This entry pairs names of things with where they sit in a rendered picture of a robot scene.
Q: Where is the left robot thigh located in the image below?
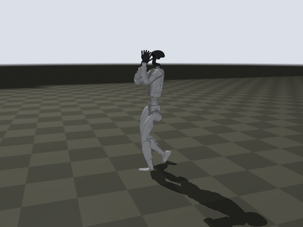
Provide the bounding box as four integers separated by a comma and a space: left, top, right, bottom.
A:
141, 109, 162, 145

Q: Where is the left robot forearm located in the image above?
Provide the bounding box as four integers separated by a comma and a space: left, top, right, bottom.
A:
141, 62, 149, 83

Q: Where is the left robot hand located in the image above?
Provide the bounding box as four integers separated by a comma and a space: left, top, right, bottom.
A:
141, 50, 152, 67

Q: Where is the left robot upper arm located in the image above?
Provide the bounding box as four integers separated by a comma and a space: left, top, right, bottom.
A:
142, 69, 163, 86

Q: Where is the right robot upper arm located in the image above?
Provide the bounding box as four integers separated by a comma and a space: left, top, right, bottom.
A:
134, 70, 150, 85

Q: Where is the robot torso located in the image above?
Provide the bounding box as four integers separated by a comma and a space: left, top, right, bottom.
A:
148, 66, 164, 113

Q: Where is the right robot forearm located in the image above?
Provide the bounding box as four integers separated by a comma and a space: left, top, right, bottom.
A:
134, 67, 141, 79

